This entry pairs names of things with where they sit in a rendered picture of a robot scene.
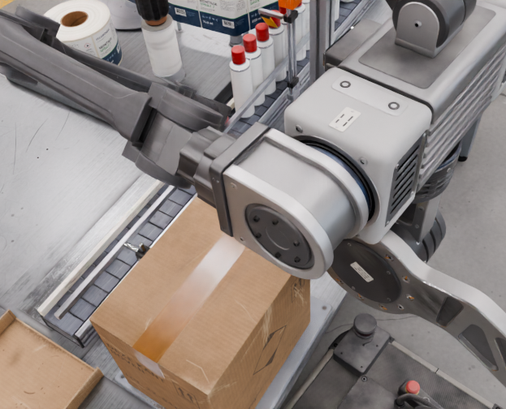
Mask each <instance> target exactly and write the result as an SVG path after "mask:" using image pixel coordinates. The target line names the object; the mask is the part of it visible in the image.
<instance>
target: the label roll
mask: <svg viewBox="0 0 506 409"><path fill-rule="evenodd" d="M44 16H46V17H50V18H51V19H52V20H54V21H56V22H59V23H60V24H61V25H60V28H59V30H58V33H57V36H56V37H57V38H58V39H59V40H60V41H61V42H62V43H64V44H66V45H69V46H70V47H73V48H75V49H78V50H81V51H83V52H85V53H88V54H91V55H93V56H96V57H98V58H101V59H104V60H106V61H108V62H112V63H113V64H116V65H118V66H119V65H120V63H121V62H122V59H123V53H122V50H121V48H120V44H119V40H118V37H117V34H116V31H115V26H114V24H113V21H112V18H111V15H110V10H109V8H108V7H107V5H106V4H104V3H103V2H100V1H98V0H71V1H67V2H63V3H61V4H58V5H57V6H54V7H53V8H51V9H50V10H48V11H47V12H46V13H45V14H44Z"/></svg>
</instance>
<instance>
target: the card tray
mask: <svg viewBox="0 0 506 409"><path fill-rule="evenodd" d="M103 376H104V375H103V373H102V371H101V370H100V368H99V367H96V368H93V367H91V366H90V365H88V364H86V363H85V362H84V361H82V360H81V359H79V358H77V357H76V356H74V355H73V354H72V353H70V352H69V351H67V350H65V349H64V348H62V347H61V346H60V345H58V344H56V343H55V342H53V341H51V340H50V339H48V338H47V337H46V336H44V335H43V334H41V333H39V332H38V331H36V330H35V329H33V328H32V327H30V326H29V325H27V324H25V323H24V322H22V321H21V320H20V319H18V318H17V317H16V316H15V315H14V314H13V313H12V311H11V310H10V309H8V310H7V311H6V312H5V313H4V314H3V315H2V316H1V317H0V409H78V407H79V406H80V405H81V403H82V402H83V401H84V400H85V399H86V398H87V397H88V395H89V394H90V393H91V391H92V390H93V389H94V387H95V386H96V385H97V383H98V382H99V381H100V380H101V379H102V378H103Z"/></svg>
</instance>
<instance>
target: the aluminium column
mask: <svg viewBox="0 0 506 409"><path fill-rule="evenodd" d="M334 29H335V0H309V86H311V85H312V84H313V83H314V82H315V81H316V80H317V79H319V78H320V77H321V76H322V75H323V74H324V73H325V70H324V66H323V65H322V57H323V52H324V51H325V50H326V49H327V48H329V47H330V46H331V45H332V44H333V43H334Z"/></svg>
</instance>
